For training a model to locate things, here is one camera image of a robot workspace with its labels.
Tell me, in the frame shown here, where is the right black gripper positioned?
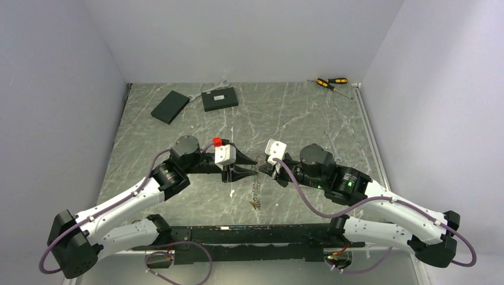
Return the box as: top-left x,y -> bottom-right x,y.
259,156 -> 326,189

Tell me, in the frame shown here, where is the large metal keyring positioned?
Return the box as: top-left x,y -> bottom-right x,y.
249,156 -> 261,211

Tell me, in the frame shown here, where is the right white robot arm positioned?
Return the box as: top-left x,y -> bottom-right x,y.
260,139 -> 460,268

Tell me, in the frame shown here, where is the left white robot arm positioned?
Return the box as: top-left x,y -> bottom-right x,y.
39,135 -> 257,279

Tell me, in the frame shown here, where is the black box with label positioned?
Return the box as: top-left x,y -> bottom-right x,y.
201,87 -> 239,112

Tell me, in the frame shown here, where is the silver wrench on right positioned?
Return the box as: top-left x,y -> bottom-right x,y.
324,130 -> 343,164

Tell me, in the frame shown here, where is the silver wrench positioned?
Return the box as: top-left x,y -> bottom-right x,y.
188,80 -> 230,102
324,130 -> 343,164

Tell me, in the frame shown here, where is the silver wrench at back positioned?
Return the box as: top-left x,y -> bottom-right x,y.
188,80 -> 230,102

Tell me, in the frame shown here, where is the black flat box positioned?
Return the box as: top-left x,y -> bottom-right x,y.
150,90 -> 190,125

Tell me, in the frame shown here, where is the yellow black screwdriver front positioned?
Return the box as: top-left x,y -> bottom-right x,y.
317,83 -> 352,100

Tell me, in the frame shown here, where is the yellow black screwdriver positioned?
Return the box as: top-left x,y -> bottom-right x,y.
317,83 -> 352,100
308,78 -> 348,85

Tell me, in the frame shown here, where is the yellow black screwdriver rear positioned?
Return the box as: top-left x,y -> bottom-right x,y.
308,78 -> 348,85

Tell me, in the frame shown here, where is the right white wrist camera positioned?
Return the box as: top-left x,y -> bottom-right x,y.
264,139 -> 287,166

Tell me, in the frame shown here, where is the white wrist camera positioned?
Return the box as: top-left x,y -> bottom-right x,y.
264,139 -> 287,166
212,137 -> 237,169

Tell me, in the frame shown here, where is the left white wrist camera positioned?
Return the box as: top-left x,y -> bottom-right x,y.
212,137 -> 237,169

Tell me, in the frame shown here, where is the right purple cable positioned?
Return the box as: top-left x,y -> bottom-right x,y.
273,157 -> 478,276

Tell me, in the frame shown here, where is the purple cable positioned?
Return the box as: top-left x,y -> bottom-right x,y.
38,141 -> 216,285
273,157 -> 478,276

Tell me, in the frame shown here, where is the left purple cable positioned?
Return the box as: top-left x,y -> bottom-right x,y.
38,141 -> 216,285

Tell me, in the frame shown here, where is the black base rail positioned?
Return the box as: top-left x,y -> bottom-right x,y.
135,223 -> 363,265

